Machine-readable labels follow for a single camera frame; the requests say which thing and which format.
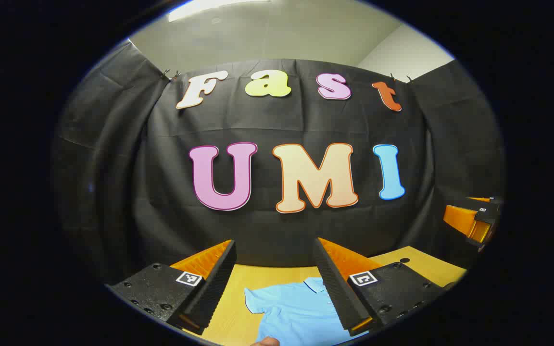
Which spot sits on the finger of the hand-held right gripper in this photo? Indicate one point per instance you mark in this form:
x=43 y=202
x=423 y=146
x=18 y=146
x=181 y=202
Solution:
x=459 y=218
x=480 y=233

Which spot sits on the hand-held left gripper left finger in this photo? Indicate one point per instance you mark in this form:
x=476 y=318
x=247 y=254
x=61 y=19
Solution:
x=214 y=288

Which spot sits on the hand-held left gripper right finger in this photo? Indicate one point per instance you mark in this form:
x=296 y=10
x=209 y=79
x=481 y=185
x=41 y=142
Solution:
x=337 y=293

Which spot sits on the light blue polo T-shirt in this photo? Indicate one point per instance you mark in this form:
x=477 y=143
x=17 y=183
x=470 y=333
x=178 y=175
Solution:
x=296 y=312

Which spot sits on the black backdrop cloth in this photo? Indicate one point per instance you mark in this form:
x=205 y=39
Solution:
x=267 y=230

